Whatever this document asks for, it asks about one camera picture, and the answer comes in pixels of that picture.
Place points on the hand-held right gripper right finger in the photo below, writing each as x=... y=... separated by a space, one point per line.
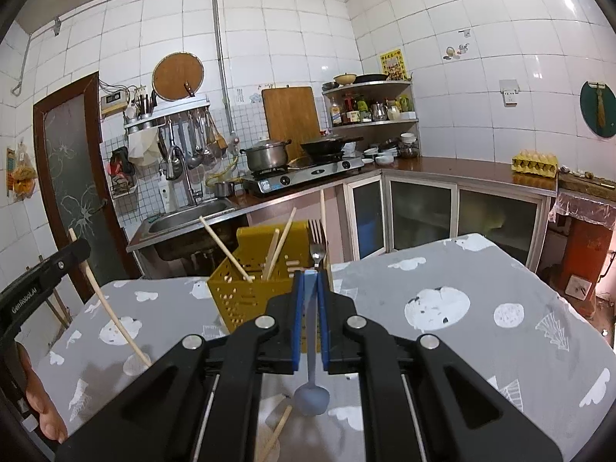
x=326 y=327

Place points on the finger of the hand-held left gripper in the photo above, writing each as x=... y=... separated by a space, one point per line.
x=70 y=255

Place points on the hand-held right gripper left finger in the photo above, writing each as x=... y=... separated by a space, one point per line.
x=298 y=320

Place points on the gold perforated utensil holder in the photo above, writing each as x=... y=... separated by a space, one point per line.
x=240 y=303

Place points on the wooden chopstick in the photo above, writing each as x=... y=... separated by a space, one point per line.
x=226 y=250
x=273 y=255
x=322 y=216
x=288 y=231
x=113 y=313
x=279 y=426

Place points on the metal fork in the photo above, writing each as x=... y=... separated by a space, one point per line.
x=317 y=250

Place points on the metal spoon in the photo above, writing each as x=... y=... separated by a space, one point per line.
x=312 y=399

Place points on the row of hanging kitchen utensils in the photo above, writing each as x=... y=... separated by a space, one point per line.
x=199 y=137

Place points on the person's left hand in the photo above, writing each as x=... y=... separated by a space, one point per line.
x=43 y=404

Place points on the leaning wooden sticks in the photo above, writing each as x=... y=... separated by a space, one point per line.
x=60 y=310

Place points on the brown wooden glass door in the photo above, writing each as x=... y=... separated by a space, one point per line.
x=77 y=178

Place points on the hanging bag of oranges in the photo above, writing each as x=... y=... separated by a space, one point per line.
x=21 y=171

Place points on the white soap bottle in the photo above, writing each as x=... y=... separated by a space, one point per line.
x=168 y=197

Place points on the steel kitchen sink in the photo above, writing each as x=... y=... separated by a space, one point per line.
x=187 y=219

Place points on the white hanging cloth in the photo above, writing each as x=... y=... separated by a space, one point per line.
x=143 y=147

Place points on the steel faucet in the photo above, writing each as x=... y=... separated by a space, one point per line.
x=185 y=178

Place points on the steel gas stove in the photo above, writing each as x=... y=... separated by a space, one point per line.
x=298 y=178

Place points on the small steel saucepan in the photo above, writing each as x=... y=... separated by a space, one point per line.
x=224 y=189

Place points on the grey printed tablecloth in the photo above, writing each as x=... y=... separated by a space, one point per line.
x=481 y=346

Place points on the steel cooking pot with lid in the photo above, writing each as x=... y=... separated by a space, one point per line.
x=264 y=156

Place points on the kitchen counter with cabinets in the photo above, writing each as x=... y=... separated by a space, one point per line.
x=457 y=211

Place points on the black wok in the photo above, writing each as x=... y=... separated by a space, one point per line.
x=329 y=147

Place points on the stack of white dishes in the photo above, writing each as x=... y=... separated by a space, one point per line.
x=382 y=156

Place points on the glass jar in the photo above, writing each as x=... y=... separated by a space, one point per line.
x=409 y=147

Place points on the rectangular wooden cutting board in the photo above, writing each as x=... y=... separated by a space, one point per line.
x=291 y=118

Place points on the steel corner shelf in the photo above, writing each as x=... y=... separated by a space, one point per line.
x=370 y=127

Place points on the round wooden board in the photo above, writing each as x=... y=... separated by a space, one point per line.
x=177 y=76

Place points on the row of condiment bottles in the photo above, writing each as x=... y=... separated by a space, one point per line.
x=365 y=110

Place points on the beige bowl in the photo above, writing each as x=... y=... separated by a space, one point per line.
x=345 y=79

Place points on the black flat pan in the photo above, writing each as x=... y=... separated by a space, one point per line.
x=370 y=77

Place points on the yellow egg carton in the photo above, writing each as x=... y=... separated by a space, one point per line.
x=534 y=162

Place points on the side table with plastic sheet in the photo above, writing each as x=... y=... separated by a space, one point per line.
x=584 y=197

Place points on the wall basket with red items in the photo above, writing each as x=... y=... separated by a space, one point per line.
x=122 y=173

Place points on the white electrical wall box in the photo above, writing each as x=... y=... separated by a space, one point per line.
x=114 y=103

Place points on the steel wall utensil rack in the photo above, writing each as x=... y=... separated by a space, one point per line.
x=166 y=113

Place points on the metal wall pipe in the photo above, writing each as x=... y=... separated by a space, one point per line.
x=219 y=48

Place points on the yellow wall poster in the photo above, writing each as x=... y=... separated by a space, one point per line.
x=393 y=65

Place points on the white wall outlet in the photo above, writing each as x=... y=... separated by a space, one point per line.
x=509 y=92

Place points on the wall hooks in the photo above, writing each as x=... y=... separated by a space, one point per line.
x=457 y=50

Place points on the green round wall board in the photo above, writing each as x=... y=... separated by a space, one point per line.
x=599 y=108

